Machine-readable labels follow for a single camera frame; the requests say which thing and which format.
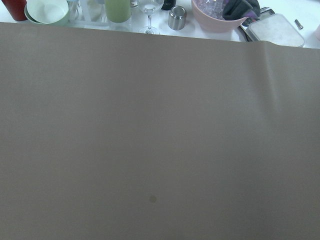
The steel shaker cap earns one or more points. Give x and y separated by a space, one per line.
177 18

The red cup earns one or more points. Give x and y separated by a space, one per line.
16 9

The pink bowl with ice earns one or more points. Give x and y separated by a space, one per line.
211 24

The clear wine glass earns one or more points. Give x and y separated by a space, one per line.
149 8

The green bottle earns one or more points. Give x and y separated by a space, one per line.
118 11

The dark cloth in bowl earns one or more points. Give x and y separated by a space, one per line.
237 9

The white lidded container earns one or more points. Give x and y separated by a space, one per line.
276 29

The small metal bit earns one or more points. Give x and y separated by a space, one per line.
298 24

